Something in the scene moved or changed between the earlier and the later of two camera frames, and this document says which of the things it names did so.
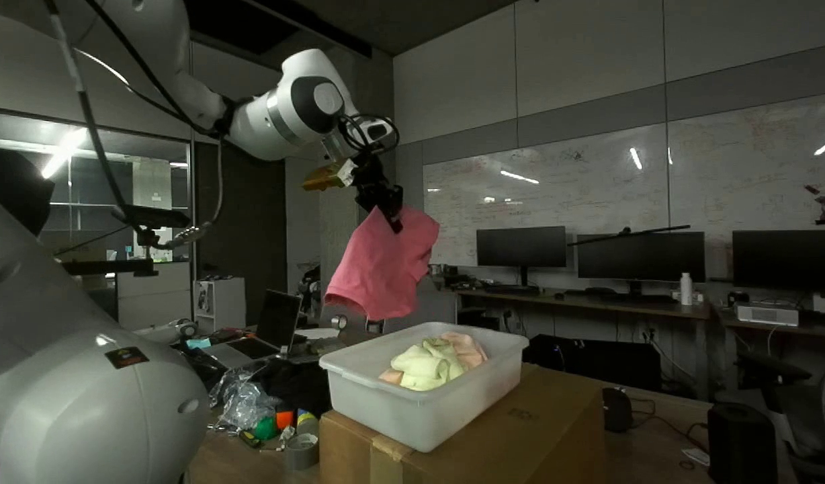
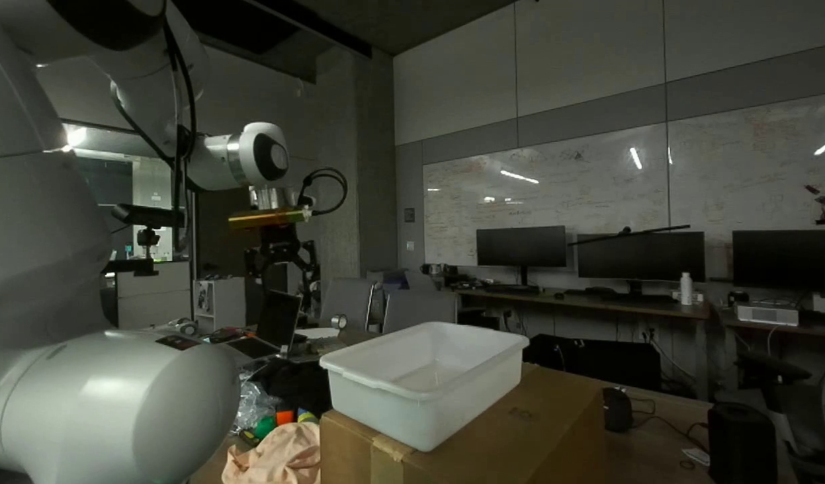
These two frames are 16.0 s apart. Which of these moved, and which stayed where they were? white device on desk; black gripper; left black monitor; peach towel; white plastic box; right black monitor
Moved: peach towel; black gripper
Stayed: white plastic box; white device on desk; left black monitor; right black monitor
